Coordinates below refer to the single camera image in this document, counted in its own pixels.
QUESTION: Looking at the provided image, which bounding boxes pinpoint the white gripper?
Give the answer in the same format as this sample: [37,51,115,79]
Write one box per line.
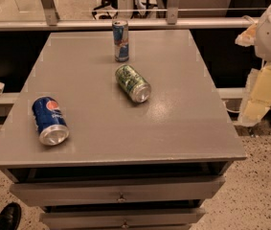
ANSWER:
[235,5,271,127]

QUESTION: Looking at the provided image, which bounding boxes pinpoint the green soda can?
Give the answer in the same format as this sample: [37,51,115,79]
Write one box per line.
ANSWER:
[115,64,151,104]

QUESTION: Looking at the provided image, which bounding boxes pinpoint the tall Red Bull can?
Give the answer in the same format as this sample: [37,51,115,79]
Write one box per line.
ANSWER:
[112,20,129,62]

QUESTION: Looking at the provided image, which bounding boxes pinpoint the blue Pepsi can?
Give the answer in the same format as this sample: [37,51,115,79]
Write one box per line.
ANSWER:
[32,96,69,146]

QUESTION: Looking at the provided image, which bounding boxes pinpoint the upper grey drawer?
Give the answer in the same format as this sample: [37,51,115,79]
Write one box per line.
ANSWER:
[10,176,225,206]

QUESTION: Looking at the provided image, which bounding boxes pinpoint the grey drawer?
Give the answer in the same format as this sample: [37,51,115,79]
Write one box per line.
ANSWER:
[40,208,205,230]
[10,176,225,206]

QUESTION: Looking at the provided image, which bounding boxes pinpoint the grey drawer cabinet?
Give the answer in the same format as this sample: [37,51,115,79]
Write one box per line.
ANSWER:
[0,29,248,230]

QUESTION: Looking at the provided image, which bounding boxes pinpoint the black office chair base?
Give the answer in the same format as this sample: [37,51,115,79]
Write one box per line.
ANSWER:
[92,0,118,18]

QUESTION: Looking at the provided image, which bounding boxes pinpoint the lower grey drawer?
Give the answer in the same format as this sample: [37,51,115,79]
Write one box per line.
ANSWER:
[40,208,205,230]

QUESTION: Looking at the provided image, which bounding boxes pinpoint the black shoe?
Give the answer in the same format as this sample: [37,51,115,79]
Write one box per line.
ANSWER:
[0,202,22,230]

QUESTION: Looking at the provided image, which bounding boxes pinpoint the white cable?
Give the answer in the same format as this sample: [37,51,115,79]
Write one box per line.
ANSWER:
[222,100,241,115]

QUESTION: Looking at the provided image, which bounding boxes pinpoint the metal railing frame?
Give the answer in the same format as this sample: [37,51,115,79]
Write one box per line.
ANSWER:
[0,0,258,32]

